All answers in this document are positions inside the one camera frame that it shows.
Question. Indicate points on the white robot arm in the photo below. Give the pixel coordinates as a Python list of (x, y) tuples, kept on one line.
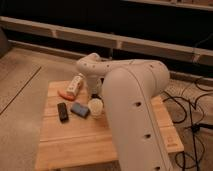
[(127, 90)]

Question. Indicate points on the white paper cup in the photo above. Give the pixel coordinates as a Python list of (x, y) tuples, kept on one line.
[(95, 106)]

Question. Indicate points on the white plastic bottle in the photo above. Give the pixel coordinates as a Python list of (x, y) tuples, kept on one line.
[(75, 85)]

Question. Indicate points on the blue sponge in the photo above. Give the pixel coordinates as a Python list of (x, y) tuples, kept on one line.
[(80, 110)]

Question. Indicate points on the orange carrot toy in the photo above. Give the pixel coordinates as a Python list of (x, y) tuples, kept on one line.
[(66, 96)]

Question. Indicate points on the black remote control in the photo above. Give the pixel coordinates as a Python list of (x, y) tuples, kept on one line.
[(62, 111)]

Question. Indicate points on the wooden table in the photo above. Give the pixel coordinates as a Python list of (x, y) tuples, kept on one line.
[(77, 142)]

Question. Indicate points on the wooden shelf rail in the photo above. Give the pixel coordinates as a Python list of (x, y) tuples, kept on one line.
[(136, 45)]

